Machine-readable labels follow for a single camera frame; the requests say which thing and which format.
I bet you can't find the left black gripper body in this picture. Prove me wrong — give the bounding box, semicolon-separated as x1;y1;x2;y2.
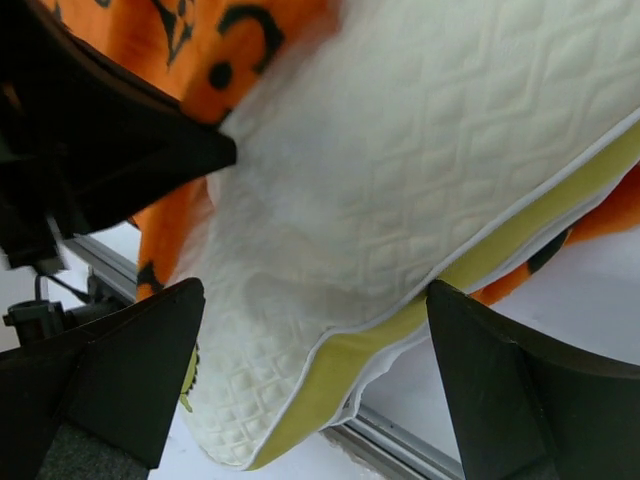
1;74;79;273

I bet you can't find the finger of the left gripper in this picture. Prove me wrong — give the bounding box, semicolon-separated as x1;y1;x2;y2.
14;1;236;233

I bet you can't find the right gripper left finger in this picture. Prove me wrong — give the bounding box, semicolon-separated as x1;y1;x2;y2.
1;278;205;479

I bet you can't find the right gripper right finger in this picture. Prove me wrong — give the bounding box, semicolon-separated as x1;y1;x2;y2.
426;280;639;479

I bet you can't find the orange patterned pillowcase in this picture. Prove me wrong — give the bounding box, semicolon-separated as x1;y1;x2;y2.
45;1;639;305

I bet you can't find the cream white pillow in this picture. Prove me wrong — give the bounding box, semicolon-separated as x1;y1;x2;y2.
175;1;639;470

